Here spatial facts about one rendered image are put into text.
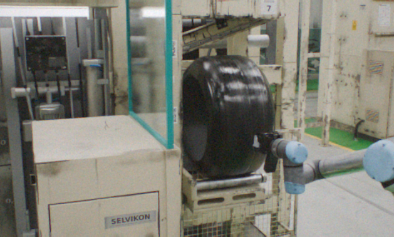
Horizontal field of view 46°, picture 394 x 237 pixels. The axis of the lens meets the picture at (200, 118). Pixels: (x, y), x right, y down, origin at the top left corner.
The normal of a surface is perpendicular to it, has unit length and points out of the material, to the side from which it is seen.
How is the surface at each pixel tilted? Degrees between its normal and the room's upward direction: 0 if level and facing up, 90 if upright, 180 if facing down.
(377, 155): 84
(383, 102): 90
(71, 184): 90
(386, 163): 84
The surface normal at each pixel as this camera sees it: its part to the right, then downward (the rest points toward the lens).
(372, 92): -0.91, 0.08
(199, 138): 0.27, -0.43
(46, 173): 0.34, 0.19
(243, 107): 0.32, -0.15
